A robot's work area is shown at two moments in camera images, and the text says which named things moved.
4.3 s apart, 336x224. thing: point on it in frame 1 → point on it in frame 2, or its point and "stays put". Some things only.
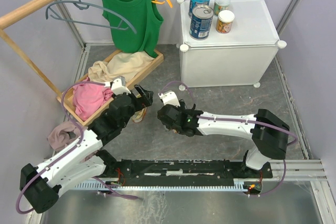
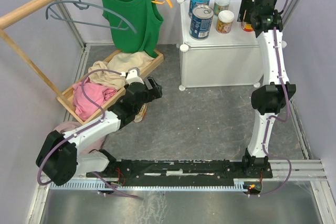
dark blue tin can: x=201 y=22 stays put
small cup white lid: x=224 y=23 stays put
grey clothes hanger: x=123 y=24 stays put
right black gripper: x=182 y=108 → x=247 y=3
